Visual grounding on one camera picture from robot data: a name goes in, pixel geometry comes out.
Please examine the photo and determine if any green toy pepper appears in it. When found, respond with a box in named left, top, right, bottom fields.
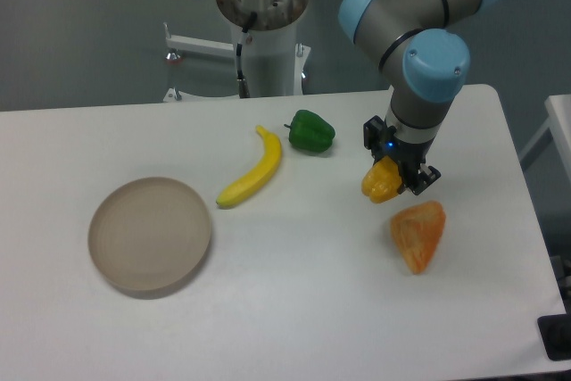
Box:
left=285, top=110, right=335, bottom=153

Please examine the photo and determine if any black device at edge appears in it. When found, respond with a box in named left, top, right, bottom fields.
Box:
left=537, top=314, right=570, bottom=361

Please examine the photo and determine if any white side table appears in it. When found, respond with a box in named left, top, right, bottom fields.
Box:
left=518, top=94, right=570, bottom=177

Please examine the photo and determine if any orange toy fruit slice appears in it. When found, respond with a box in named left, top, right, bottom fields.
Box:
left=390, top=201, right=446, bottom=275

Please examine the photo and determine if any yellow toy banana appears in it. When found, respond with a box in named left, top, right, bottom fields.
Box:
left=216, top=125, right=282, bottom=209

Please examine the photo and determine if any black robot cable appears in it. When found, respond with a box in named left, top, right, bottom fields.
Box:
left=234, top=10, right=258, bottom=99

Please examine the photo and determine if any yellow toy pepper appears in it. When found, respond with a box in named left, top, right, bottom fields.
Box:
left=361, top=156, right=402, bottom=203

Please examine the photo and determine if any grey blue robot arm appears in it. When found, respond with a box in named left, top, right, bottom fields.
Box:
left=216, top=0, right=497, bottom=194

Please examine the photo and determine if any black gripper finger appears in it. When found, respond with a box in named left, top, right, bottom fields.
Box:
left=397, top=164, right=442, bottom=195
left=363, top=116, right=385, bottom=151

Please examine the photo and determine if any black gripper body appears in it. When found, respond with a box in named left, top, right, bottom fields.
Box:
left=373, top=124, right=434, bottom=181

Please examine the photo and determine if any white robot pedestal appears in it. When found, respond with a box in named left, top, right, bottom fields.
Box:
left=163, top=0, right=310, bottom=98

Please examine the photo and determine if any beige round plate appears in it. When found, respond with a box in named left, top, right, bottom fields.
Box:
left=87, top=177, right=212, bottom=299

